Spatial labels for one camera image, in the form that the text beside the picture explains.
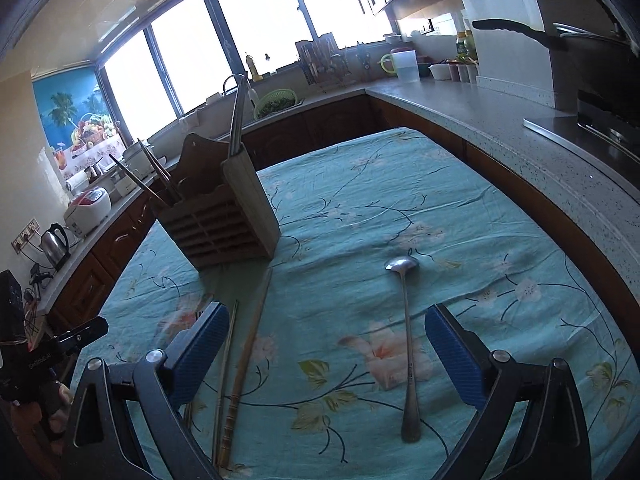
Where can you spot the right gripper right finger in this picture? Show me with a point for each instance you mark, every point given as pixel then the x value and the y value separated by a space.
pixel 552 442

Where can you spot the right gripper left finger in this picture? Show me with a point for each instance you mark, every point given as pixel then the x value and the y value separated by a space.
pixel 101 442

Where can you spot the thin grey chopstick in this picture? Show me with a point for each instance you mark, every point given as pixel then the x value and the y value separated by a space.
pixel 222 382

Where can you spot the person's left hand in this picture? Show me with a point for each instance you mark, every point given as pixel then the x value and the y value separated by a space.
pixel 42 409

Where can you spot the wooden chopstick left pair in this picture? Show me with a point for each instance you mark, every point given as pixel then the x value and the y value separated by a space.
pixel 225 448

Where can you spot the electric kettle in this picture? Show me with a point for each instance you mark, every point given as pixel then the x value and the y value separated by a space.
pixel 55 246

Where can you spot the long metal spoon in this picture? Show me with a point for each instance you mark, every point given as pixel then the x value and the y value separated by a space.
pixel 411 421

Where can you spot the teal floral tablecloth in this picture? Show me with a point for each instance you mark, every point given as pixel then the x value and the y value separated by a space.
pixel 331 353

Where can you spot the white red rice cooker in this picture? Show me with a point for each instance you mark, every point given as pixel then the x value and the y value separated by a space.
pixel 87 211

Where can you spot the wooden utensil holder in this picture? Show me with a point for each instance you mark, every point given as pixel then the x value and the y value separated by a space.
pixel 214 207

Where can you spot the white pot cooker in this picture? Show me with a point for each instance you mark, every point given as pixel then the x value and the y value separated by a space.
pixel 135 159

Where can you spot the tropical beach poster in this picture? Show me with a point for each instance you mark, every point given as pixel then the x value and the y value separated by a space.
pixel 76 121

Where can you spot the sink faucet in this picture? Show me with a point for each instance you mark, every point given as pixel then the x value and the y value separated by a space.
pixel 234 82

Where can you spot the green colander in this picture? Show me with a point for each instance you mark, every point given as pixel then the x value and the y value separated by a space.
pixel 274 102

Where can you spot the gas stove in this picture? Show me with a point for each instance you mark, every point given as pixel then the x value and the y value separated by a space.
pixel 602 133

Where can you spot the knife block rack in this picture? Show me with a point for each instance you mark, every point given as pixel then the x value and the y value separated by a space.
pixel 321 60

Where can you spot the black wok pan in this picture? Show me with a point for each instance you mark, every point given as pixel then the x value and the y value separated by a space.
pixel 609 66

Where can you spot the oil bottle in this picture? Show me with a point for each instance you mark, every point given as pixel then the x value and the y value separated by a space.
pixel 466 50

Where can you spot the clear plastic pitcher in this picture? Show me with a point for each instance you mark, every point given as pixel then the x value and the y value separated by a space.
pixel 403 64

